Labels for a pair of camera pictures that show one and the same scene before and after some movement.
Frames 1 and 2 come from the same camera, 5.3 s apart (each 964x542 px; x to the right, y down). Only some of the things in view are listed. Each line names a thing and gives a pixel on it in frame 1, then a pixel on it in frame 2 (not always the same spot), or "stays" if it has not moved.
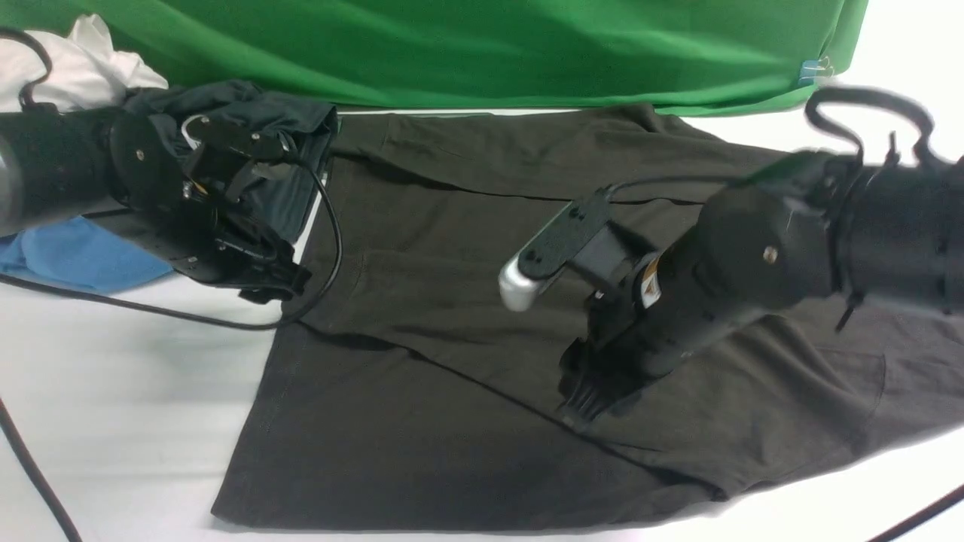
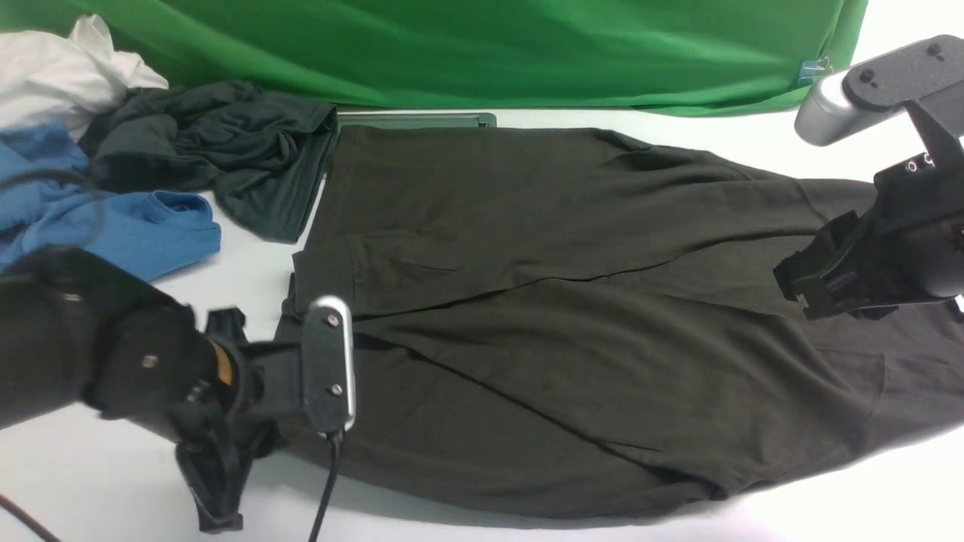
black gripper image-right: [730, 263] to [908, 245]
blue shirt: [75, 251] to [48, 198]
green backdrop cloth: [642, 56] stays
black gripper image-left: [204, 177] to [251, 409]
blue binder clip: [812, 69] stays
